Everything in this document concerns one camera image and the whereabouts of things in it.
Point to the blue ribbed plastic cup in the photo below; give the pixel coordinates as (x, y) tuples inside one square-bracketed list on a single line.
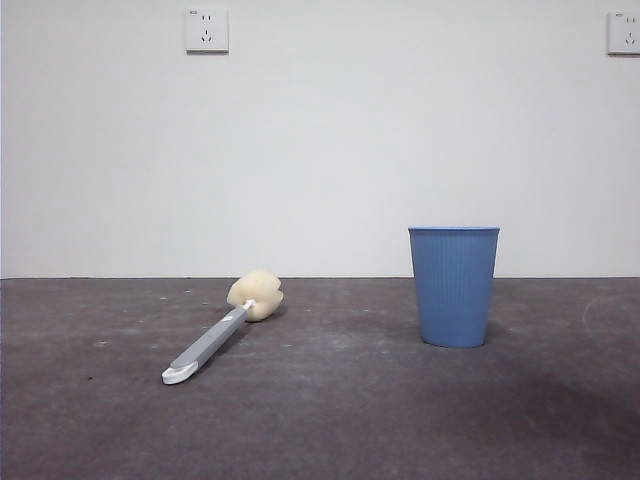
[(453, 295)]

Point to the white wall socket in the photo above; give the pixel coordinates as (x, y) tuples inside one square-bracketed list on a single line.
[(625, 32), (207, 30)]

